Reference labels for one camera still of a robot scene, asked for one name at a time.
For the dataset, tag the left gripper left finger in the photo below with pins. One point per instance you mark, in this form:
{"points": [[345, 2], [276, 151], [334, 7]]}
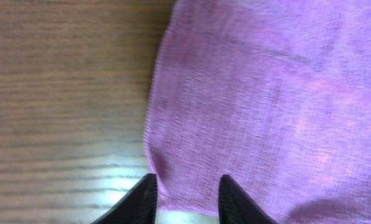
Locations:
{"points": [[138, 206]]}

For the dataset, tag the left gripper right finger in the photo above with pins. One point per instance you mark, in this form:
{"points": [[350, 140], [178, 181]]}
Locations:
{"points": [[236, 207]]}

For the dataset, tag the large pink cloth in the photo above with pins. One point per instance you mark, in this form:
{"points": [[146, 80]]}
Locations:
{"points": [[275, 93]]}

